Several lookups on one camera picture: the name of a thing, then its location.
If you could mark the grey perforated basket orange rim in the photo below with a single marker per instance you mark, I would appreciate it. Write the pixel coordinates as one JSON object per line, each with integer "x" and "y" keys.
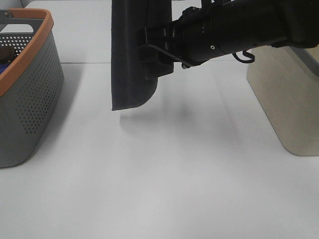
{"x": 31, "y": 85}

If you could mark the blue towel in basket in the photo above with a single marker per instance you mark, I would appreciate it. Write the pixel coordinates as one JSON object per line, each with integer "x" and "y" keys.
{"x": 3, "y": 67}

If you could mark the beige basket grey rim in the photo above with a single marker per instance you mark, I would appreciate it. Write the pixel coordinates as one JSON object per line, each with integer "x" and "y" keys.
{"x": 286, "y": 83}

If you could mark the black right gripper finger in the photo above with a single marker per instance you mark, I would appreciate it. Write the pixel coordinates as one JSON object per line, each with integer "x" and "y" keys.
{"x": 153, "y": 46}

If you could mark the dark navy towel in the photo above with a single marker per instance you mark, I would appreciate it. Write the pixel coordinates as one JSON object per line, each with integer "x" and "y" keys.
{"x": 129, "y": 87}

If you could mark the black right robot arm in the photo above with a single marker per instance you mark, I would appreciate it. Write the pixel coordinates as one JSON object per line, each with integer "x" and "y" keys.
{"x": 276, "y": 23}

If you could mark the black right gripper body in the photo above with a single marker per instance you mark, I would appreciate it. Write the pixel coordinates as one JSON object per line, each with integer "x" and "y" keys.
{"x": 201, "y": 34}

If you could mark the brown towel in basket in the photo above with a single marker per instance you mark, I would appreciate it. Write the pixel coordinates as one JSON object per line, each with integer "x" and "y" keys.
{"x": 7, "y": 54}

